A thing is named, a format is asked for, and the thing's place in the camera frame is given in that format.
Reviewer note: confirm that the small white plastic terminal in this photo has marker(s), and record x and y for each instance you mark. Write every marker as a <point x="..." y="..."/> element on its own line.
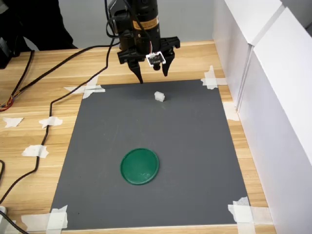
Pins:
<point x="160" y="96"/>

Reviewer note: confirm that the round green lid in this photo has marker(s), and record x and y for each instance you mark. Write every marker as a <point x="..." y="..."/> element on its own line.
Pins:
<point x="139" y="167"/>

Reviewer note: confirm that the white tape on mat corner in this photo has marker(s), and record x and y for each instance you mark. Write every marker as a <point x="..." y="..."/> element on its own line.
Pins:
<point x="241" y="212"/>
<point x="95" y="89"/>
<point x="209" y="81"/>
<point x="57" y="219"/>

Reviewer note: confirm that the white partition panel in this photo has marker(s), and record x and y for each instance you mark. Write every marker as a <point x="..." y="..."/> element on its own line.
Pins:
<point x="280" y="122"/>
<point x="231" y="36"/>

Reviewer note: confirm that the dark grey mat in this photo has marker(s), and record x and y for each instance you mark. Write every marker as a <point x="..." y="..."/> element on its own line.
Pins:
<point x="158" y="134"/>

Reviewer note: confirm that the white tape on mat edge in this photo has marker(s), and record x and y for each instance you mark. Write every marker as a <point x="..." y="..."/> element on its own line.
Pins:
<point x="230" y="112"/>

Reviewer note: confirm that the black device box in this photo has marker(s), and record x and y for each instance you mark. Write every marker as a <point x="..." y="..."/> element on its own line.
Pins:
<point x="5" y="56"/>

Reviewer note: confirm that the loose white tape piece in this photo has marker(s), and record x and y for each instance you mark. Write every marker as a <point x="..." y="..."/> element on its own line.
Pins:
<point x="12" y="121"/>

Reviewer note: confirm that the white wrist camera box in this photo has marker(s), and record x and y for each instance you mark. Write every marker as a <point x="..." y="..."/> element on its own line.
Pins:
<point x="156" y="59"/>

